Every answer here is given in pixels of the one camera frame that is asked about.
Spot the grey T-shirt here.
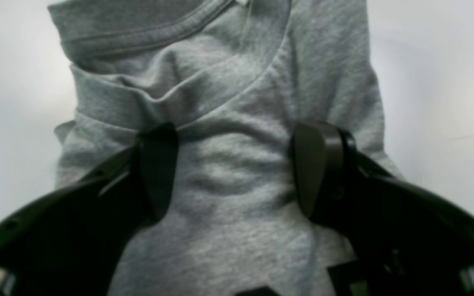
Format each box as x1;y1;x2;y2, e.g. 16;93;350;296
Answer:
48;0;399;296

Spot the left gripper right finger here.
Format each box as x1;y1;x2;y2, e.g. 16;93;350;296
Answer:
292;122;474;296

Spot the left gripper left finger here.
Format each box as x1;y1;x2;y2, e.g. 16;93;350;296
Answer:
0;123;179;296

